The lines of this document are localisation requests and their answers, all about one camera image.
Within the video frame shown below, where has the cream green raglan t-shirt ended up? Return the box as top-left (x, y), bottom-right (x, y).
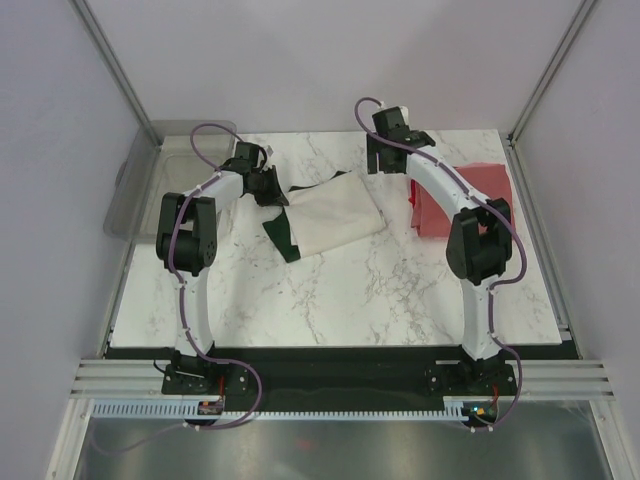
top-left (263, 171), bottom-right (385, 263)

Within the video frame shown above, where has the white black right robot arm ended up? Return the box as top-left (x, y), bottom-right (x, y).
top-left (367, 107), bottom-right (513, 394)

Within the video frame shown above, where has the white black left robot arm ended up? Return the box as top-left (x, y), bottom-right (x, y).
top-left (155, 141), bottom-right (288, 357)

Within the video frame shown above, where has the clear grey plastic bin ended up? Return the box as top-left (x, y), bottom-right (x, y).
top-left (103, 120), bottom-right (236, 243)

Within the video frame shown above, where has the folded red t-shirt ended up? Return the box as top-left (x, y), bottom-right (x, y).
top-left (409, 180), bottom-right (421, 208)

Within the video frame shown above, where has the folded pink t-shirt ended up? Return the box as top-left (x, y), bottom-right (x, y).
top-left (408, 162), bottom-right (514, 239)

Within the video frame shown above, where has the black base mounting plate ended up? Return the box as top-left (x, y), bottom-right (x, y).
top-left (162, 347), bottom-right (516, 411)

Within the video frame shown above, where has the left aluminium frame post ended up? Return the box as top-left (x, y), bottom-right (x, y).
top-left (69, 0), bottom-right (161, 146)

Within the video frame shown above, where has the aluminium frame post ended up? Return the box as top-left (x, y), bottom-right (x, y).
top-left (504, 0), bottom-right (600, 146)
top-left (69, 0), bottom-right (161, 146)

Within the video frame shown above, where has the right aluminium frame post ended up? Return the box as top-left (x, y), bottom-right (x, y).
top-left (504, 0), bottom-right (600, 146)

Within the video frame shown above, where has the white slotted cable duct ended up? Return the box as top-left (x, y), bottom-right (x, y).
top-left (91, 399), bottom-right (497, 421)

